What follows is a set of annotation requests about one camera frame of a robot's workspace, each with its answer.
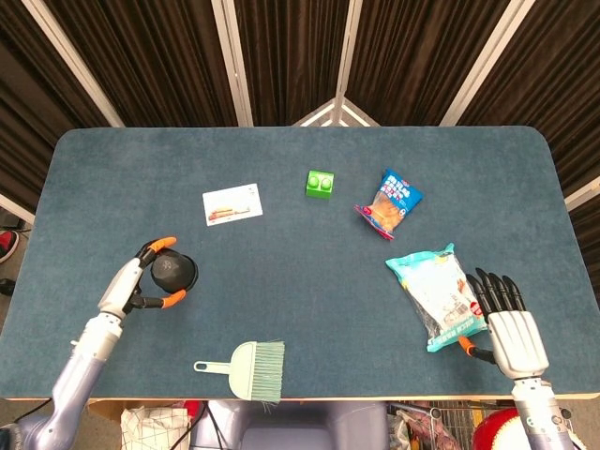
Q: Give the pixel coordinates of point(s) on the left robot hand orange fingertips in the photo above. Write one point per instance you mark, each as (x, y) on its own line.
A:
(119, 286)

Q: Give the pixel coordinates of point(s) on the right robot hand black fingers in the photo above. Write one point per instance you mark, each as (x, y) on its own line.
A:
(515, 342)

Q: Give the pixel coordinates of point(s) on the black round cup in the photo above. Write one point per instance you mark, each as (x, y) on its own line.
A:
(175, 272)

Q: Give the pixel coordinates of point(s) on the lavender robot base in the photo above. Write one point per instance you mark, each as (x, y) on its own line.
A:
(304, 422)

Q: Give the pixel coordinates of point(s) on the mint green hand brush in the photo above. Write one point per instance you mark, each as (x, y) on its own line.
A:
(244, 370)

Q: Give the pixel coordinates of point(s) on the red round object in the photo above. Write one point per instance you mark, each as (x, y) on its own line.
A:
(497, 433)

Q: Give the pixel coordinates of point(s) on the teal and white snack bag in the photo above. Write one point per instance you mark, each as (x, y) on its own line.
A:
(431, 290)

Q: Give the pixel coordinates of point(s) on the cardboard box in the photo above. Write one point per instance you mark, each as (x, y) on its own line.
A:
(108, 408)

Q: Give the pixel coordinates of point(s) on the blue felt table cover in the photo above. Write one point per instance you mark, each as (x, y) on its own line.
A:
(140, 164)

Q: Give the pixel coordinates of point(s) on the white printed card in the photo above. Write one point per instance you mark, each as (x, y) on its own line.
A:
(232, 205)

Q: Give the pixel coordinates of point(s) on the white checked cloth bag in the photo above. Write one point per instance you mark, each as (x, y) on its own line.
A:
(150, 429)

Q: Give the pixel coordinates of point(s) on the blue snack bag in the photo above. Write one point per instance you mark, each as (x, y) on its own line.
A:
(391, 201)

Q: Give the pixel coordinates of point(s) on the dark curtain partition panel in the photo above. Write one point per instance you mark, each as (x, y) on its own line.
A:
(412, 61)
(28, 103)
(558, 84)
(290, 61)
(154, 61)

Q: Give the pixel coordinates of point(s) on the green toy building block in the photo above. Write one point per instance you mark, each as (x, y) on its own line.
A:
(319, 185)

